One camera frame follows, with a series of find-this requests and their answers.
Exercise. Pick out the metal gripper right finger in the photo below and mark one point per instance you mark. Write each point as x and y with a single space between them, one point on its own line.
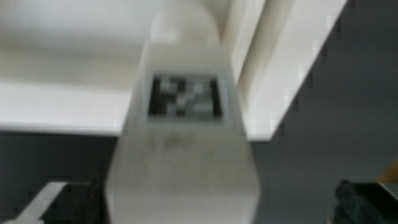
367 203

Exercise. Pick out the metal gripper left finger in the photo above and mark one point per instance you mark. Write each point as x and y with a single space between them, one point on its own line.
68 203

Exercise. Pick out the white leg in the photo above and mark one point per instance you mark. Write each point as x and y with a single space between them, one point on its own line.
182 179

